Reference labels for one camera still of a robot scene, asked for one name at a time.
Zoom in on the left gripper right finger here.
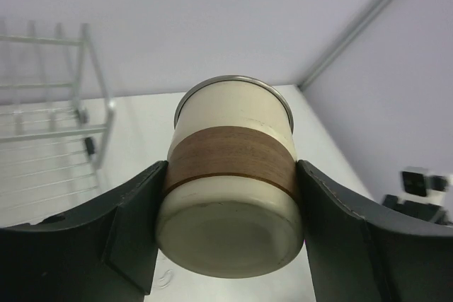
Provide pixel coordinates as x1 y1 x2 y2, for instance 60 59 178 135
297 161 452 301

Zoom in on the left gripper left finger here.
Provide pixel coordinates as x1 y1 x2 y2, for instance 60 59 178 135
1 161 167 301

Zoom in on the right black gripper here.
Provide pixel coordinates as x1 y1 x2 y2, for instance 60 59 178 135
382 194 452 225

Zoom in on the steel cup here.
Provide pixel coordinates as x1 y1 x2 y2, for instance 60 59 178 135
155 75 304 279

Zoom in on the clear acrylic dish rack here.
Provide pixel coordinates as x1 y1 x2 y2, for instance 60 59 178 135
1 21 115 227

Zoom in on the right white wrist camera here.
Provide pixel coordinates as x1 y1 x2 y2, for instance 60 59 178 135
398 167 452 206

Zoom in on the right aluminium frame post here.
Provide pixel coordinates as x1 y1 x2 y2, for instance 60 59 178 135
298 0 393 91

